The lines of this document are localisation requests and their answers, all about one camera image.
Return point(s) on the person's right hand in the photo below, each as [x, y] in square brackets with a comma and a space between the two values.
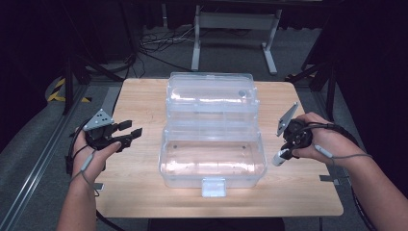
[327, 141]

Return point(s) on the dark cloth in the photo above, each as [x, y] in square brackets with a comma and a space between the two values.
[215, 224]

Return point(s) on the yellow black floor tape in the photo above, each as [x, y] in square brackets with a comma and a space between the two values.
[57, 93]

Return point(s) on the white metal desk frame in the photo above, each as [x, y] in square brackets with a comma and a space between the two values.
[237, 20]

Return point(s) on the person's left hand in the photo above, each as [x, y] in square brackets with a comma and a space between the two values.
[93, 160]

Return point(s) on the clear plastic storage box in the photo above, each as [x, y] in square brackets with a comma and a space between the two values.
[211, 134]

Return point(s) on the grey tape piece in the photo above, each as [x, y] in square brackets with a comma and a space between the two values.
[98, 186]
[328, 178]

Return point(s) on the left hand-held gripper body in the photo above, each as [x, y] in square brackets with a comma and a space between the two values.
[99, 134]

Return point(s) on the white cylindrical tube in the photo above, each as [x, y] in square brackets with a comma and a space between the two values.
[278, 159]

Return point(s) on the black metal stand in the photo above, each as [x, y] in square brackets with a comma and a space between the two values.
[69, 83]
[330, 83]

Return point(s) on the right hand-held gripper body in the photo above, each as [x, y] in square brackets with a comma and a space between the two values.
[296, 134]

